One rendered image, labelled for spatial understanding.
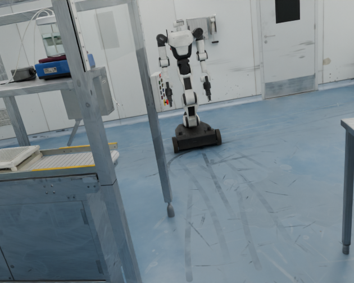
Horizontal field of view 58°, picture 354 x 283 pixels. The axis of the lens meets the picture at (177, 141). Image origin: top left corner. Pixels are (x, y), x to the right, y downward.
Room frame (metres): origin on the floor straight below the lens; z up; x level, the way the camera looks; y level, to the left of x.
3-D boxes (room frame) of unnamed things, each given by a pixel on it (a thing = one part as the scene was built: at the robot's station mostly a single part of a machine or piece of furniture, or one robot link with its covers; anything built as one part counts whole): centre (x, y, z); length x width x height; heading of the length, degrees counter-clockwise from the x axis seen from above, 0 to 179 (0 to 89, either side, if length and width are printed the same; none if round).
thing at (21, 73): (1.62, 0.67, 1.36); 0.12 x 0.07 x 0.06; 79
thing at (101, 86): (1.64, 0.42, 1.20); 0.22 x 0.11 x 0.20; 79
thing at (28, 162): (1.61, 0.91, 0.90); 0.24 x 0.24 x 0.02; 79
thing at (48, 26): (1.55, 0.45, 1.51); 0.15 x 0.15 x 0.19
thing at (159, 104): (2.31, 0.07, 1.03); 0.17 x 0.06 x 0.26; 169
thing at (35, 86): (1.54, 0.64, 1.31); 0.62 x 0.38 x 0.04; 79
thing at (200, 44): (3.84, -0.45, 1.12); 0.13 x 0.12 x 0.22; 93
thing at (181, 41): (3.89, -0.22, 1.23); 0.34 x 0.30 x 0.36; 93
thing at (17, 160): (1.62, 0.91, 0.95); 0.25 x 0.24 x 0.02; 169
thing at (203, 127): (3.87, -0.22, 0.19); 0.64 x 0.52 x 0.33; 3
